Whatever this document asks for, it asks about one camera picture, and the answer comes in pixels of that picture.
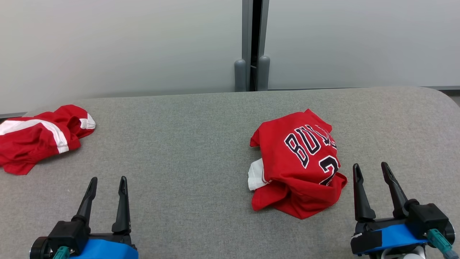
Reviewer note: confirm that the grey fabric padded bench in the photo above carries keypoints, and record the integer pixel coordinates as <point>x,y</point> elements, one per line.
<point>179,180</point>

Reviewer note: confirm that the frosted grey partition panel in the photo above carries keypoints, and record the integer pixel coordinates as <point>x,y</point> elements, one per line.
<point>359,39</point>
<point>107,46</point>

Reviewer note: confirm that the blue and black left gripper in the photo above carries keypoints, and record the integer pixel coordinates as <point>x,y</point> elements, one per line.
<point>104,251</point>

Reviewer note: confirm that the red shorts with white stripe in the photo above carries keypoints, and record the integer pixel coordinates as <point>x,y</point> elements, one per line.
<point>28,144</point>

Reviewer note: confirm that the red jersey with white trim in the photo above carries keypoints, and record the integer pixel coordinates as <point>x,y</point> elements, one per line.
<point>287,169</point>

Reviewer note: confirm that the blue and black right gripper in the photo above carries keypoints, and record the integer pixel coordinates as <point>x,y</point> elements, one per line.
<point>399,235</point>

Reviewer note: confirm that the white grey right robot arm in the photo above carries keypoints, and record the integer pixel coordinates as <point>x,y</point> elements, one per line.
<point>413,256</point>

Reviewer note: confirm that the grey rounded partition post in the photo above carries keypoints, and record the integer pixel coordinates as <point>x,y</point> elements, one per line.
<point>263,72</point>
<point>240,75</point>

